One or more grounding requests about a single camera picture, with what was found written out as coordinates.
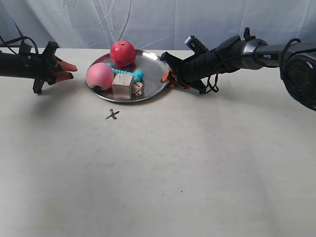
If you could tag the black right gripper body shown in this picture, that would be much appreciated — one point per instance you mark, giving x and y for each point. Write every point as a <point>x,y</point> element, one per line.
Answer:
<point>193,69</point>

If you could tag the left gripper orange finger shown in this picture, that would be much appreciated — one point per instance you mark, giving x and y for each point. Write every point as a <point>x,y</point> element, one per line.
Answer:
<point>62,65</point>
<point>62,76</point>

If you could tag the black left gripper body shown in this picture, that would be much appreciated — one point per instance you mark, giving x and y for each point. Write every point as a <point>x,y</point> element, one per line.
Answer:
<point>45,63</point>

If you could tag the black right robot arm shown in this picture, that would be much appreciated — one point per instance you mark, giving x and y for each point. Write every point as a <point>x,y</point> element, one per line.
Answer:
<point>296,61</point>

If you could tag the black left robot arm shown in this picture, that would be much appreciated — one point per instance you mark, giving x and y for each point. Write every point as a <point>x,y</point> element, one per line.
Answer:
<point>20,65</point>

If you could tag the round steel plate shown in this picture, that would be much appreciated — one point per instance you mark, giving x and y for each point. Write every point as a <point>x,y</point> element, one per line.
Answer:
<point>153,69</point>

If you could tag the teal bone toy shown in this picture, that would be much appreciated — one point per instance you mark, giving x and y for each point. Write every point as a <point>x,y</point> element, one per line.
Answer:
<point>137,75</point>

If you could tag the wooden die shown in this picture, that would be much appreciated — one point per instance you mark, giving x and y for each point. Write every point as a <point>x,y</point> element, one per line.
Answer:
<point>137,89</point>

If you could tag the pink peach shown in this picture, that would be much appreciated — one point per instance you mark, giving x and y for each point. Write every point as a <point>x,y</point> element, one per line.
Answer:
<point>100,75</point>

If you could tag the wooden cube block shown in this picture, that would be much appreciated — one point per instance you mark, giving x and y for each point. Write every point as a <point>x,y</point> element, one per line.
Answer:
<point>122,86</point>

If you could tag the red apple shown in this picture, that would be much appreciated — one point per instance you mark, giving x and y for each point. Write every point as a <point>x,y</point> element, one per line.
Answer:
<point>123,53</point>

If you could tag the white backdrop curtain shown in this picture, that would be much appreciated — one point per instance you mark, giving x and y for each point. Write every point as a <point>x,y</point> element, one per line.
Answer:
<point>155,24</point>

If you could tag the black X mark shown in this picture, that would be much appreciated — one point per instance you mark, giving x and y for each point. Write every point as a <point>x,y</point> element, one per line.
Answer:
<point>113,114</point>

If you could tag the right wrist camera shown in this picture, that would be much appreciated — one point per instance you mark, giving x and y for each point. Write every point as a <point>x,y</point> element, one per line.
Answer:
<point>194,44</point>

